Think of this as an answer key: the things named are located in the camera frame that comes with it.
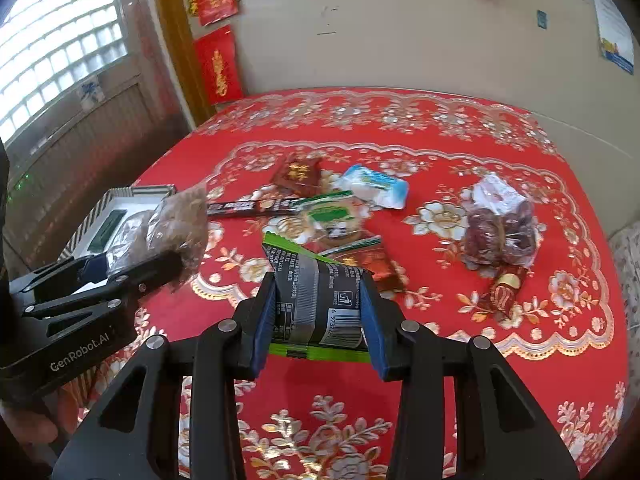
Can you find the red floral tablecloth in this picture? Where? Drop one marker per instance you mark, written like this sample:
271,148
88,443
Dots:
450,370

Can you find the dark red square snack packet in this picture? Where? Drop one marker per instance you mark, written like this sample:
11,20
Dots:
296,175

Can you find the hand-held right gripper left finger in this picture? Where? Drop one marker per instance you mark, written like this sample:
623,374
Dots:
267,320

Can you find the clear bag of red dates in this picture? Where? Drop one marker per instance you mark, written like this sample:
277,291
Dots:
500,230

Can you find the clear snack packet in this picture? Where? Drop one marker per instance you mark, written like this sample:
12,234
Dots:
127,232

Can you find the small blue wall sticker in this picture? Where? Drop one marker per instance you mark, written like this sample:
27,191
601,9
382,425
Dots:
541,19

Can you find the blue white window sticker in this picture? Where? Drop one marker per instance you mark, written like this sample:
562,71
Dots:
92,92

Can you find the black green snack packet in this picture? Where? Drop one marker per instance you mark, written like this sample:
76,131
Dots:
315,300

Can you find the glossy red brown snack packet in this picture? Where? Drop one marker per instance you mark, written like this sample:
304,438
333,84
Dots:
372,260

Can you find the long black snack bar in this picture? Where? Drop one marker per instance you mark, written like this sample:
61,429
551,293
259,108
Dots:
250,208

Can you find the white blue wall poster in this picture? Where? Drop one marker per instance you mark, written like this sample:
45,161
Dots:
614,30

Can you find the person's left hand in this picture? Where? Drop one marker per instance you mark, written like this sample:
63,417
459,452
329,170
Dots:
27,425

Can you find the red gold candy packet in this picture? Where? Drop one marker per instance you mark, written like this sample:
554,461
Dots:
505,290

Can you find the blue white snack packet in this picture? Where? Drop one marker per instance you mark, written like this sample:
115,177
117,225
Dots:
375,185

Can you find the wooden door frame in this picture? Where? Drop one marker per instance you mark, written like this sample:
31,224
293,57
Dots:
177,40

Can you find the glass block window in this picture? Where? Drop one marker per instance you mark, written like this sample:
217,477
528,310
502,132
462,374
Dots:
55,35

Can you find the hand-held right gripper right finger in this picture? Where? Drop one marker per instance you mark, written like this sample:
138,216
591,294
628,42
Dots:
371,330

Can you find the striped cardboard box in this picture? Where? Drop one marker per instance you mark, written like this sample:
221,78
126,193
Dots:
100,220

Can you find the grey patterned cloth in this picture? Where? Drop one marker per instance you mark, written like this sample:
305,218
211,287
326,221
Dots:
627,285

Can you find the round green label pastry packet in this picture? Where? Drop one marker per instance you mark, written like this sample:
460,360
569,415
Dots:
330,220

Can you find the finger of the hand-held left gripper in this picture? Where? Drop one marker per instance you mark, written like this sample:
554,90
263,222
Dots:
60,275
150,272

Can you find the clear bag of brown snack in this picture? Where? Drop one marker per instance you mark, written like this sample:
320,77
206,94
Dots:
177,225

